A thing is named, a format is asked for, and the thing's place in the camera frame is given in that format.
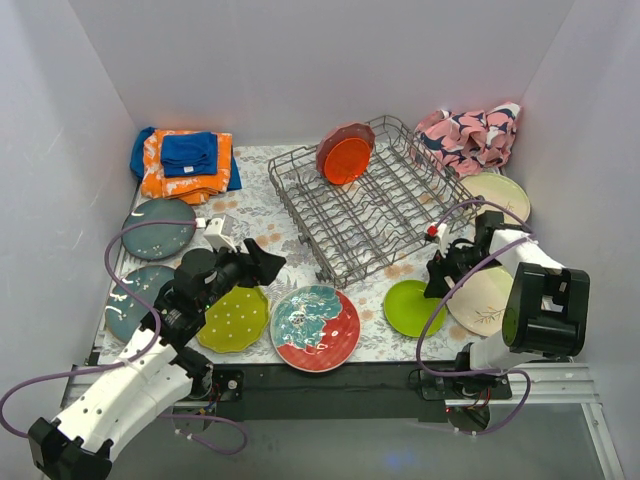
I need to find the orange plate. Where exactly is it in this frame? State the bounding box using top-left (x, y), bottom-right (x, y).
top-left (321, 137), bottom-right (372, 185)

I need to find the dark teal plate lower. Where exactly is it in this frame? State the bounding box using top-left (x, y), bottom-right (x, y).
top-left (105, 265), bottom-right (174, 343)

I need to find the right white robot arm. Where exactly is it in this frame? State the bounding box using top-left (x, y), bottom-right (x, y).
top-left (424, 210), bottom-right (590, 398)

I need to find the red and teal floral plate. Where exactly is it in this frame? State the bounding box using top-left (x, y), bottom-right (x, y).
top-left (270, 285), bottom-right (361, 374)

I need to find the aluminium frame rail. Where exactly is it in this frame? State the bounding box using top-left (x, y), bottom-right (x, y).
top-left (39, 364), bottom-right (626, 480)

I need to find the blue folded towel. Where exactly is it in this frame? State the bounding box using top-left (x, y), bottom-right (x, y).
top-left (161, 132), bottom-right (218, 178)

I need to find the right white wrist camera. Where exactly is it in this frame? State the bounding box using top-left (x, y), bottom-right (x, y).
top-left (424, 222), bottom-right (450, 254)

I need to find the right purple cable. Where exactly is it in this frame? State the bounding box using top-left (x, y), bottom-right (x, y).
top-left (414, 199), bottom-right (532, 435)

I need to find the dark teal plate upper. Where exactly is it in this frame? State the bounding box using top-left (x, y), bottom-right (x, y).
top-left (122, 199), bottom-right (196, 261)

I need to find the pink navy floral cloth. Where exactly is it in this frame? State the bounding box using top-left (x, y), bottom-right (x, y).
top-left (414, 102), bottom-right (522, 177)

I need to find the lime green plate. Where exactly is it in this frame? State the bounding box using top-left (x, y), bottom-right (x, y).
top-left (383, 280), bottom-right (440, 338)

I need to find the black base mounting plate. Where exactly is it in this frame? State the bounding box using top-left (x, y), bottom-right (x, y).
top-left (179, 361), bottom-right (512, 423)

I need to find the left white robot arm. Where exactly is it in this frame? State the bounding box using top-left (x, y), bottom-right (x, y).
top-left (27, 238), bottom-right (286, 479)

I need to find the floral table mat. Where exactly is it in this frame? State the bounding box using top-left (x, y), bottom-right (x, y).
top-left (97, 140), bottom-right (546, 365)

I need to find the grey wire dish rack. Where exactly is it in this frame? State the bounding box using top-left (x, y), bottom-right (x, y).
top-left (268, 115), bottom-right (478, 288)

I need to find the pink and green branch plate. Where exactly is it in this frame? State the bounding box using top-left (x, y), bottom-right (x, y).
top-left (447, 267), bottom-right (513, 337)

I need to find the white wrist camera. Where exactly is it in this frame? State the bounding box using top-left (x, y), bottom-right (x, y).
top-left (195, 214), bottom-right (238, 253)
top-left (424, 222), bottom-right (450, 254)

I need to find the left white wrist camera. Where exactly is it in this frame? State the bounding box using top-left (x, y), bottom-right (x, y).
top-left (195, 214), bottom-right (238, 253)

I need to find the green polka dot scalloped plate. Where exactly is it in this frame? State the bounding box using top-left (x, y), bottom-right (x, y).
top-left (196, 287), bottom-right (270, 354)

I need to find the cream green plate at back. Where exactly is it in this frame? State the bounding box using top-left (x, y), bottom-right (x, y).
top-left (461, 172), bottom-right (531, 221)

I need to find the orange patterned cloth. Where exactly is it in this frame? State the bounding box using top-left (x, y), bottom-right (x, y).
top-left (140, 129), bottom-right (233, 205)

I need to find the teal cloth under orange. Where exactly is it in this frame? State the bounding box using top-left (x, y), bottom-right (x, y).
top-left (130, 126), bottom-right (242, 191)

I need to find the dark teal plate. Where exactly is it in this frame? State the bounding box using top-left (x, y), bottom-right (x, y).
top-left (105, 265), bottom-right (174, 343)
top-left (122, 199), bottom-right (196, 261)

